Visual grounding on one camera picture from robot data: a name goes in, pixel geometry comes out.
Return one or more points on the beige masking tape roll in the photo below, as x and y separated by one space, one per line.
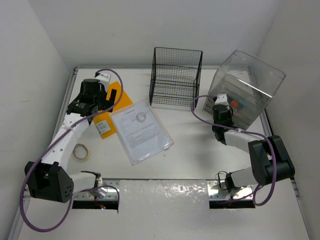
81 153

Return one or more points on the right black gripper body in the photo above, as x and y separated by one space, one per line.
230 116

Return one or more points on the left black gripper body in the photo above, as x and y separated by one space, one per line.
100 100

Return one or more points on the blue pastel highlighter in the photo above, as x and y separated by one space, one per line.
243 103

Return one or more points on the orange plastic folder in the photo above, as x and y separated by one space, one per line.
103 122

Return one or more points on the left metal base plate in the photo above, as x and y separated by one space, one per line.
109 192

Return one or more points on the clear document sleeve with paper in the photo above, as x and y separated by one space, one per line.
140 140

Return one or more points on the black orange highlighter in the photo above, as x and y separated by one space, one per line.
234 104

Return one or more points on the metal base plate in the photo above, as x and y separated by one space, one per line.
217 191
109 192

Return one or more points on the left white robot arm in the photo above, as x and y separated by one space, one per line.
49 180

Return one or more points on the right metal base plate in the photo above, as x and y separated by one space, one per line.
217 191

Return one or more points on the black wire mesh basket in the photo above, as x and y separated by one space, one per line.
175 76

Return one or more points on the clear plastic drawer organizer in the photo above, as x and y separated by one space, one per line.
243 76

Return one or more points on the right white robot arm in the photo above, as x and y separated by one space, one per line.
267 155

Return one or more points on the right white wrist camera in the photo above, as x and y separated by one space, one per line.
221 99

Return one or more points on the aluminium table frame rail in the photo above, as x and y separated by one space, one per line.
18 220

